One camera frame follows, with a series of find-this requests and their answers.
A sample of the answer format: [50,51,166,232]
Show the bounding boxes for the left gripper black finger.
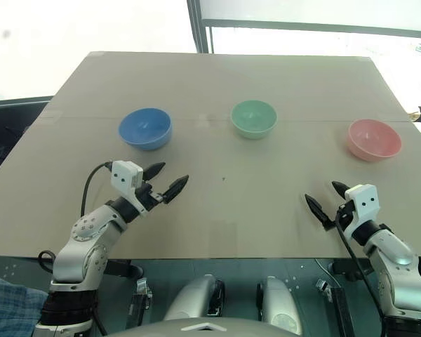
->
[142,161,167,183]
[161,173,190,205]

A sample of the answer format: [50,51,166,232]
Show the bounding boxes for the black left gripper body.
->
[134,181,168,212]

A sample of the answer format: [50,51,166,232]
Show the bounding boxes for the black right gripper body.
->
[326,199,356,232]

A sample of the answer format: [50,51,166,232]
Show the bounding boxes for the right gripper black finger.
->
[331,180,349,201]
[304,193,333,232]

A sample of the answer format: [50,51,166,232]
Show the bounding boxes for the blue bowl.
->
[117,107,173,152]

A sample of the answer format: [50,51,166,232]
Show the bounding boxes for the pink-red bowl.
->
[347,118,403,163]

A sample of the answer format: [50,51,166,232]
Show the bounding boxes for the black and silver clamp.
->
[128,277,152,327]
[314,278,350,337]

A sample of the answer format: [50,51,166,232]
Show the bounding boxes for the silver right robot leg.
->
[255,276,303,336]

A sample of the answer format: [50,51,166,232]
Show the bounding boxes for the silver robot leg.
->
[255,276,303,336]
[162,274,226,322]

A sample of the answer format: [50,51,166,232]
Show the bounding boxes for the green bowl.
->
[229,100,279,140]

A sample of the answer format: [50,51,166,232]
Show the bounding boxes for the silver left robot leg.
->
[162,274,226,322]

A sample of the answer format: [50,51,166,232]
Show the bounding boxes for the grey robot torso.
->
[114,317,305,337]

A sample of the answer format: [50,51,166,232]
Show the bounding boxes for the dark furniture beside table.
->
[0,95,54,185]

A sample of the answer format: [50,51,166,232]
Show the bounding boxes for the blue plaid cloth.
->
[0,270,49,337]

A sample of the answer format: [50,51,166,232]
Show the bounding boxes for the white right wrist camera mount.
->
[342,183,380,244]

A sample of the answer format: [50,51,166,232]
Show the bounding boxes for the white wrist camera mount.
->
[342,183,380,244]
[110,160,150,213]

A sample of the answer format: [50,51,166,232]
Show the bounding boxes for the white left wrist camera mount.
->
[110,160,150,213]

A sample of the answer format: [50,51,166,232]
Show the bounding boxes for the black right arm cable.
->
[334,206,387,337]

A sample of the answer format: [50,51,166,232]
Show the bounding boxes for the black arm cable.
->
[334,206,387,337]
[37,161,114,274]

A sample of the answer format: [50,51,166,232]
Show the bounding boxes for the black table bracket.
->
[330,259,375,282]
[105,259,145,279]

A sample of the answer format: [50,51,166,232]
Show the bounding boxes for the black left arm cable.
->
[37,161,114,274]

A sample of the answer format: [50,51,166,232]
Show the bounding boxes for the dark window frame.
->
[186,0,421,55]

